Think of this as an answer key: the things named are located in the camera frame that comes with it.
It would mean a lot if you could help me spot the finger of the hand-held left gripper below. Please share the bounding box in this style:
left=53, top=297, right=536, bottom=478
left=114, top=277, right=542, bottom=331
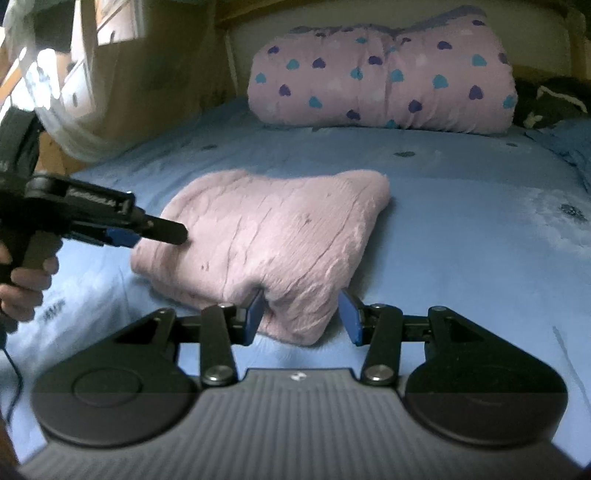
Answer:
left=133, top=213, right=188, bottom=246
left=69, top=225, right=141, bottom=248

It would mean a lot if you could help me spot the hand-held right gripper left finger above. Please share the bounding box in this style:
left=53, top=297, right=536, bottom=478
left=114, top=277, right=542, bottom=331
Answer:
left=113, top=291, right=267, bottom=387

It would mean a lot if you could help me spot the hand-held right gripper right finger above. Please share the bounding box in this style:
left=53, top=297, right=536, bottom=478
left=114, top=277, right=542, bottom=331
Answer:
left=338, top=290, right=502, bottom=387

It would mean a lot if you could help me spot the pink fleece garment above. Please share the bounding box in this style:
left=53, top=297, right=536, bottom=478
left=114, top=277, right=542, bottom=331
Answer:
left=130, top=168, right=391, bottom=347

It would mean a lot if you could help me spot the person's left hand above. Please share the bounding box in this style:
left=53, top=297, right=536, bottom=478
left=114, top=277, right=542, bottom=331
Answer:
left=0, top=244, right=61, bottom=334

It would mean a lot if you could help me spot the white sheer cloth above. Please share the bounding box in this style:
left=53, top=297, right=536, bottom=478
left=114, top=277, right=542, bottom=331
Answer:
left=0, top=0, right=153, bottom=164

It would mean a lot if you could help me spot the blue dandelion-print bed sheet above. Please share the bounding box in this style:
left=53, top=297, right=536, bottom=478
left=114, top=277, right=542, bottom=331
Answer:
left=0, top=97, right=591, bottom=462

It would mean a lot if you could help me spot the pink heart-print folded quilt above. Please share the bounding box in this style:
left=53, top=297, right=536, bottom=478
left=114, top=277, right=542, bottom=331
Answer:
left=246, top=6, right=519, bottom=136

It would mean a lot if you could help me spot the blue dandelion-print pillow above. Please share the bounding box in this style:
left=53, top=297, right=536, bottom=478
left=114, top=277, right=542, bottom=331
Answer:
left=525, top=117, right=591, bottom=195

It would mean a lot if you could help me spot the dark cloth with white trim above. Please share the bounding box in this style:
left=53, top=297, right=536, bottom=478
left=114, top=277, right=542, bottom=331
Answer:
left=512, top=76, right=591, bottom=130

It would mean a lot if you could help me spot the black cable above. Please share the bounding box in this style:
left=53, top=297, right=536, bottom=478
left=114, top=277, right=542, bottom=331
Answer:
left=0, top=323, right=25, bottom=428

